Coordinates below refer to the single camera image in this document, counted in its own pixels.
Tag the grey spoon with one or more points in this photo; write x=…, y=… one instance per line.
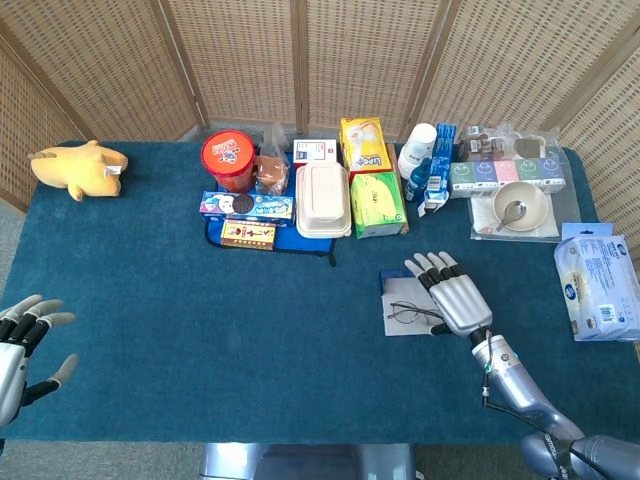
x=515, y=210

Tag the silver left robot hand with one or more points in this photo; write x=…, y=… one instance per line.
x=10, y=370

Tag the beige lidded lunch box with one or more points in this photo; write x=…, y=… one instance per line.
x=322, y=200

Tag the blue glasses case white lining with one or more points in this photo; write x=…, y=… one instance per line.
x=415, y=327

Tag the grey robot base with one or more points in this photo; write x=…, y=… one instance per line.
x=300, y=462

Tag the blue spray bottle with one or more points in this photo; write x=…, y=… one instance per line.
x=417, y=180

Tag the woven wicker folding screen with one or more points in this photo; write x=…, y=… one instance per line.
x=350, y=50

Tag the row of small boxes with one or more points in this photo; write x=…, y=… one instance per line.
x=505, y=172

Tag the clear plastic packet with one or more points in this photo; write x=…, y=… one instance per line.
x=527, y=147

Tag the clear bag of pastries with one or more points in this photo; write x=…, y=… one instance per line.
x=272, y=172

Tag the green tissue pack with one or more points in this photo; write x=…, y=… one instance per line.
x=375, y=205

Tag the clear zip bag white cloth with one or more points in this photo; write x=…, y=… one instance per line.
x=482, y=215

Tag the blue white open carton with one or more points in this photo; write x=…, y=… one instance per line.
x=440, y=165

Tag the large blue white wipes pack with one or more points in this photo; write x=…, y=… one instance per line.
x=595, y=285

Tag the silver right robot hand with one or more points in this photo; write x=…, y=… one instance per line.
x=460, y=305

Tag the blue cookie box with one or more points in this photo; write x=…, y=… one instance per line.
x=260, y=207

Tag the red snack tub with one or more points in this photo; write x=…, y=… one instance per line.
x=227, y=155

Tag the yellow plush toy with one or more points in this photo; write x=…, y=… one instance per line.
x=85, y=170

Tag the small white red box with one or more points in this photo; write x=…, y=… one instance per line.
x=315, y=150

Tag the thin wire eyeglasses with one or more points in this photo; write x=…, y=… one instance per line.
x=400, y=310

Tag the clear bag brown snacks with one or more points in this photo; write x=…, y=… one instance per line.
x=480, y=147

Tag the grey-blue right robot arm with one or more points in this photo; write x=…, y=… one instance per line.
x=515, y=385

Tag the blue carpet table cover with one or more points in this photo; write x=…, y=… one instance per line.
x=200, y=325

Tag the yellow tea box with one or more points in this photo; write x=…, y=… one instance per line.
x=362, y=145

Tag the beige bowl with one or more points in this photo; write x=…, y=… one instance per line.
x=530, y=200

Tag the small yellow red box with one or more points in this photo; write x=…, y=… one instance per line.
x=247, y=235

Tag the white bottle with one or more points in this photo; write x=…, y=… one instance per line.
x=417, y=145

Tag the blue flat tray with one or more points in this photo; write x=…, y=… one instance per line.
x=300, y=245

